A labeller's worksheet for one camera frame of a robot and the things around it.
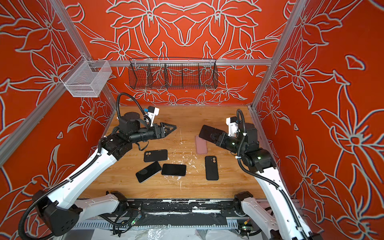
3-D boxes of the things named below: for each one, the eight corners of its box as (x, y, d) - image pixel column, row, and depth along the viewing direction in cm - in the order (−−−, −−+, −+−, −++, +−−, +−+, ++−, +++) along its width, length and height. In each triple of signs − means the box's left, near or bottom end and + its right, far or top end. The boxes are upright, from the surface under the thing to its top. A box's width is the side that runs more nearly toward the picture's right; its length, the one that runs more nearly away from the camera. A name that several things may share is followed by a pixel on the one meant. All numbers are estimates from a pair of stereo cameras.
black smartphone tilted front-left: (140, 184, 83) (139, 182, 81) (136, 174, 87) (135, 173, 85) (162, 170, 88) (161, 168, 86) (157, 161, 92) (157, 160, 90)
